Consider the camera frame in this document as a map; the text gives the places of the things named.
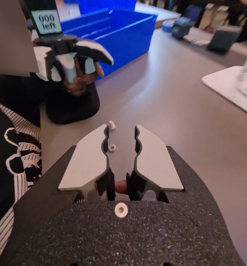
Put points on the blue masking tape roll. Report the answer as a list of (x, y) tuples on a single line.
[(167, 26)]

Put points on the person's left hand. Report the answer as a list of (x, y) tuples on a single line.
[(84, 83)]

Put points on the small steel hex nut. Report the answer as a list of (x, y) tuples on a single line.
[(111, 148)]

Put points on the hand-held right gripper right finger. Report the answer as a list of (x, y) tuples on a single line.
[(158, 164)]

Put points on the person's right hand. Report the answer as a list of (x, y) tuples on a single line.
[(121, 187)]

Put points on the white poster stand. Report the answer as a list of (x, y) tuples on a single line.
[(225, 87)]

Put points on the short steel hex bolt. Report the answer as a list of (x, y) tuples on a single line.
[(112, 125)]

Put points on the person's left forearm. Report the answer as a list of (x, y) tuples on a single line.
[(15, 93)]

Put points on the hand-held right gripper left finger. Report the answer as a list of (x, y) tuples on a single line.
[(84, 164)]

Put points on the black white patterned pants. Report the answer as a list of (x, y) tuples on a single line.
[(31, 145)]

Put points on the black battery charger case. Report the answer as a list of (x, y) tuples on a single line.
[(182, 28)]

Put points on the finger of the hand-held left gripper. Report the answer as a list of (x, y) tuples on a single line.
[(94, 49), (41, 60)]

